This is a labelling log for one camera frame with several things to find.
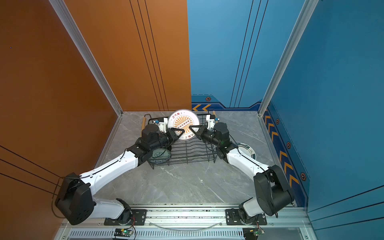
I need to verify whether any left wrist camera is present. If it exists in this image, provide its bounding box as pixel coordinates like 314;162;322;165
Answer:
154;117;168;133

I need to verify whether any aluminium mounting rail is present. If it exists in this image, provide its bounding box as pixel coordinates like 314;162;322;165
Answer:
55;204;317;240

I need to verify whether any left green circuit board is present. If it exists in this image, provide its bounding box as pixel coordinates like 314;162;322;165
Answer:
114;228;135;240

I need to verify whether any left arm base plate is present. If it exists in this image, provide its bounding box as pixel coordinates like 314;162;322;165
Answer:
104;209;147;226

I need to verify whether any white plate red dotted pattern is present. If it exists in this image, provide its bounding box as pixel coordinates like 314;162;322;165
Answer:
167;110;200;141

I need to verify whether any teal patterned plate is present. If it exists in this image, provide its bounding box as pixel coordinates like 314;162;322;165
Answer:
148;149;172;165

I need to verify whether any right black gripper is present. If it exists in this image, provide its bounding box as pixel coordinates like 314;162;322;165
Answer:
189;125;222;149

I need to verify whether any aluminium corner post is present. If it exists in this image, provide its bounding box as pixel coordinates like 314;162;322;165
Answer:
49;0;123;117
258;0;319;117

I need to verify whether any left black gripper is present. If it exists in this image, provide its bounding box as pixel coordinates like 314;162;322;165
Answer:
149;128;185;154

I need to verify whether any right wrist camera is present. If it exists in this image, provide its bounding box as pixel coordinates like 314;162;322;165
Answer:
206;114;220;131

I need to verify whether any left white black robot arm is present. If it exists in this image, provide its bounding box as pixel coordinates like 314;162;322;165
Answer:
55;124;185;225

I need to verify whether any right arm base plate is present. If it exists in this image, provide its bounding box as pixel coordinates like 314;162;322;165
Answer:
225;208;267;226

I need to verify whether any black wire dish rack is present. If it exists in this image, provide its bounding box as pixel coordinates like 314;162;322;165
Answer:
145;111;217;168

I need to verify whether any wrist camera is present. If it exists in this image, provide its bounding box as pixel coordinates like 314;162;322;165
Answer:
206;114;220;131
154;117;168;133

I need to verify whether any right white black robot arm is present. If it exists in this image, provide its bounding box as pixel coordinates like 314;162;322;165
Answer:
189;123;295;225

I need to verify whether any right circuit board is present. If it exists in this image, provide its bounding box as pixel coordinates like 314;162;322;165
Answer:
243;228;265;240

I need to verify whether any right aluminium corner post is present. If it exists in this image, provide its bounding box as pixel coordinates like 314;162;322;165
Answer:
258;0;319;117

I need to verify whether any far wooden rack handle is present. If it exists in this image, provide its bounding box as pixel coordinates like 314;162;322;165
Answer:
141;117;147;131

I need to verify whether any left aluminium corner post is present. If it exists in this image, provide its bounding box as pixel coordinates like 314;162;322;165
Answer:
49;0;123;117

